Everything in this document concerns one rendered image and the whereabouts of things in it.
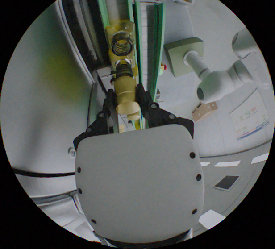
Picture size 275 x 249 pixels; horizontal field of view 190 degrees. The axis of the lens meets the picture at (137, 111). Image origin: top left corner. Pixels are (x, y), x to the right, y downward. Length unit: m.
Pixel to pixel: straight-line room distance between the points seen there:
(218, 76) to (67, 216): 0.49
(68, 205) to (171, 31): 0.72
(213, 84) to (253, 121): 3.50
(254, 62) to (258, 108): 3.41
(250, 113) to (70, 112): 3.86
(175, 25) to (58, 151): 0.65
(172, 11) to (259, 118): 3.58
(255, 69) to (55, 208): 0.45
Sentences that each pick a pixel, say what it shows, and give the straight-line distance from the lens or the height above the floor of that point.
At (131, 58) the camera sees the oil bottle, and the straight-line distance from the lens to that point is 0.19.
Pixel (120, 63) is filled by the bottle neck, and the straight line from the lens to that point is 0.17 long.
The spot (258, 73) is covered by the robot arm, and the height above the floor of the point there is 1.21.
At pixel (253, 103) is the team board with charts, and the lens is 3.68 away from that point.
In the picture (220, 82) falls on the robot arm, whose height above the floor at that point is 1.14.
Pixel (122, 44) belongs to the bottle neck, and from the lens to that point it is 0.15.
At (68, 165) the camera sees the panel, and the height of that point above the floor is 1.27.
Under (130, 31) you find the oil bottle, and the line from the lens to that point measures 0.17.
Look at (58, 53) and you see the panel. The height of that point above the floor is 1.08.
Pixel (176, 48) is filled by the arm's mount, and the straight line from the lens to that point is 0.54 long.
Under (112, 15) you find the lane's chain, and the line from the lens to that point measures 0.37.
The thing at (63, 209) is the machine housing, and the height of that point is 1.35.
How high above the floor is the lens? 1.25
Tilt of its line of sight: 26 degrees down
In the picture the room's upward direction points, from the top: 170 degrees clockwise
